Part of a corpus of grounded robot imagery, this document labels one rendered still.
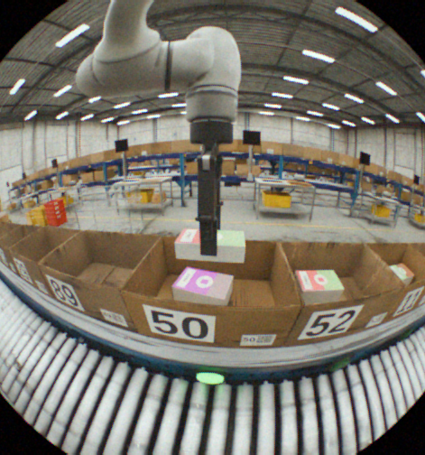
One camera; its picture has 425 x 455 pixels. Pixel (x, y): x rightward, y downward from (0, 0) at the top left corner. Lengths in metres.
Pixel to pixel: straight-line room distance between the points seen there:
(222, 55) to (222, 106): 0.10
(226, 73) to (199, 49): 0.06
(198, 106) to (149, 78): 0.09
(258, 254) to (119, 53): 0.63
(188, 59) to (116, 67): 0.11
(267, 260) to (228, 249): 0.33
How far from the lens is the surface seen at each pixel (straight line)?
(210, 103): 0.29
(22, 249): 1.12
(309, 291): 0.59
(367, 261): 0.79
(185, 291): 0.54
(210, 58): 0.32
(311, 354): 0.52
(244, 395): 0.59
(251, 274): 0.67
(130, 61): 0.29
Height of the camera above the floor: 1.31
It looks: 23 degrees down
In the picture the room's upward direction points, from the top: straight up
